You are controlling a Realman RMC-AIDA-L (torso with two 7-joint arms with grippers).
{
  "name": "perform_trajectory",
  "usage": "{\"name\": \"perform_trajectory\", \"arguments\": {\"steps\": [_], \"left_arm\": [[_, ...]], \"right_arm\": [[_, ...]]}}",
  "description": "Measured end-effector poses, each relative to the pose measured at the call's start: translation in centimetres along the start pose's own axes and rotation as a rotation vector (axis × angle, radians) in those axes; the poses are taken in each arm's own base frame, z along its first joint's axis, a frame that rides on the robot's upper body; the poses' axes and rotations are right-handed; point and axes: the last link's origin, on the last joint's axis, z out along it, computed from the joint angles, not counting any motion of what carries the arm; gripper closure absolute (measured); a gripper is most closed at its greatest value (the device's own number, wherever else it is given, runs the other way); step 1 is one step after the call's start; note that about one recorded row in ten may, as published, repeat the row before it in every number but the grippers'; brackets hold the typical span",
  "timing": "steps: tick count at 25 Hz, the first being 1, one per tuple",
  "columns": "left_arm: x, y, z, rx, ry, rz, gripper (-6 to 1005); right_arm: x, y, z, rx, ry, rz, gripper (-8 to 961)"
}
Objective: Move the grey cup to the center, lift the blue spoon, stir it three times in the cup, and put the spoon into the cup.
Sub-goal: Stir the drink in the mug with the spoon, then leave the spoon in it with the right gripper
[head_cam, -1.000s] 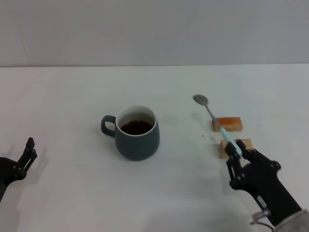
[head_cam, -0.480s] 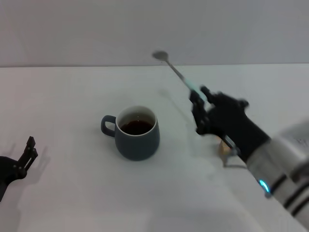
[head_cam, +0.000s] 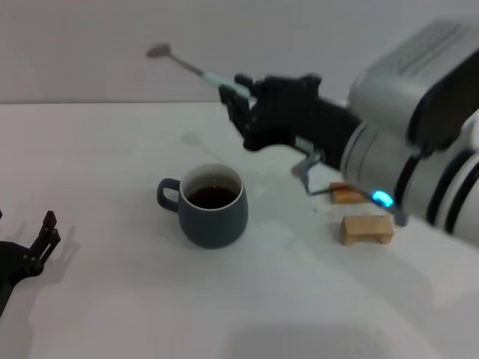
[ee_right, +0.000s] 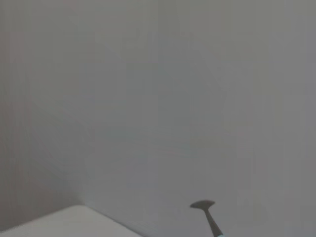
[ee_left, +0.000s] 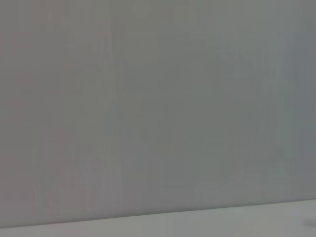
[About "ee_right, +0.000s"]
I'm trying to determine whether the metal spoon with light-blue handle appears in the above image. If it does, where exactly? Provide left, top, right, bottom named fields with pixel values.
left=189, top=199, right=224, bottom=237

